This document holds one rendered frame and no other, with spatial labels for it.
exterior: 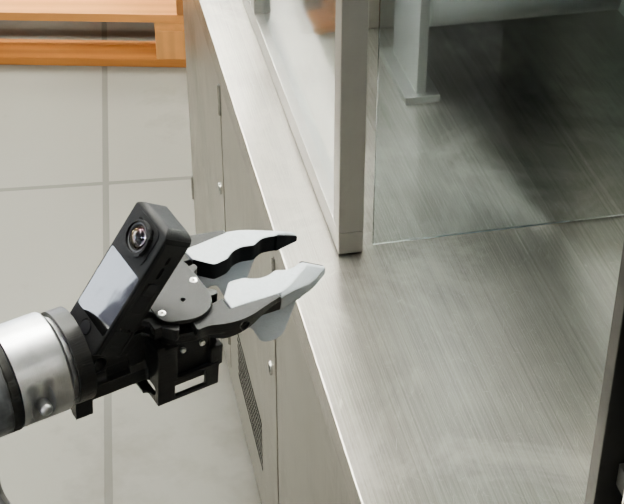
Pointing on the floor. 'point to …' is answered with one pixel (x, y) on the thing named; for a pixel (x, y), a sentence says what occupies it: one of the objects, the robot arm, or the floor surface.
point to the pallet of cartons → (170, 51)
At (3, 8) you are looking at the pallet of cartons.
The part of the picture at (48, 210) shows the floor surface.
